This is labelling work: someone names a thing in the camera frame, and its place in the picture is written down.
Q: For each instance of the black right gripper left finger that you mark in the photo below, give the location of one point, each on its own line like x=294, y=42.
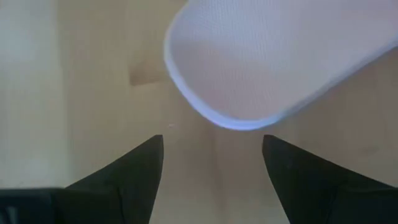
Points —
x=124, y=186

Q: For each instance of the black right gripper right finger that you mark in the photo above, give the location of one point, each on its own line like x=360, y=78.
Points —
x=317, y=193

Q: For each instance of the white rubber slide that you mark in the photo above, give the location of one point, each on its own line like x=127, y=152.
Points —
x=264, y=62

